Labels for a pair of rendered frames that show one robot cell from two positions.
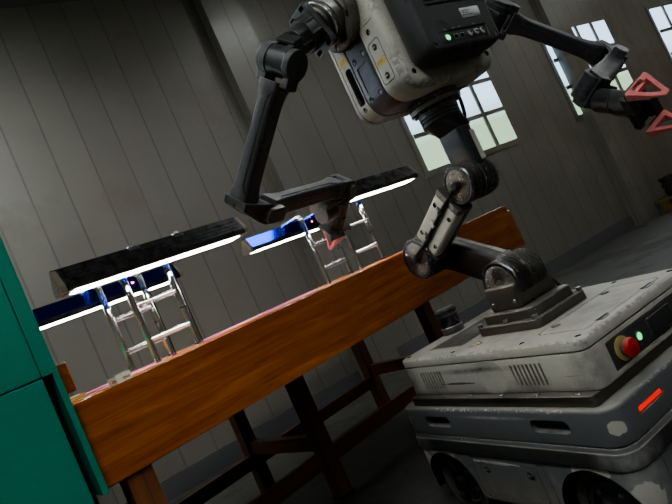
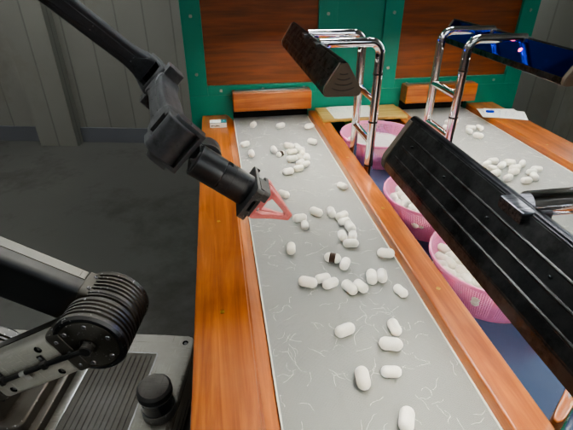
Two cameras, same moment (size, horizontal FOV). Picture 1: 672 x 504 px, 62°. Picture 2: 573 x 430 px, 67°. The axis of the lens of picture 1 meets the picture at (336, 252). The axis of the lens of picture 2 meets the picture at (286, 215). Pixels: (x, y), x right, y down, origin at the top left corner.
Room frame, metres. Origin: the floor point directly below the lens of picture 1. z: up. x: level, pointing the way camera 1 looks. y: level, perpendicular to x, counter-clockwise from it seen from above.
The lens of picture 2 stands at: (2.30, -0.57, 1.30)
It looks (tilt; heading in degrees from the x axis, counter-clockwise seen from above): 31 degrees down; 123
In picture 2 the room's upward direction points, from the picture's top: straight up
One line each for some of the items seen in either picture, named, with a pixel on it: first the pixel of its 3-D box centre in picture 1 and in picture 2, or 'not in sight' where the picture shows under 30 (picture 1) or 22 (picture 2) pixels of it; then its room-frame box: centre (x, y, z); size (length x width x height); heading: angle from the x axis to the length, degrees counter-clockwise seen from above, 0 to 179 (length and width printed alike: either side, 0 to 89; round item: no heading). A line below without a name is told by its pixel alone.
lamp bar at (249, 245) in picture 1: (294, 229); not in sight; (2.77, 0.14, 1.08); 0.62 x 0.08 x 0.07; 132
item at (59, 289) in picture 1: (157, 251); (312, 51); (1.70, 0.50, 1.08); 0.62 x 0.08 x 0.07; 132
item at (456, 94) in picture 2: (131, 333); (465, 108); (2.07, 0.81, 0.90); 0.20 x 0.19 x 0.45; 132
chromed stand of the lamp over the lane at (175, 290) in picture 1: (172, 309); (338, 114); (1.77, 0.55, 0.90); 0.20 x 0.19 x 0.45; 132
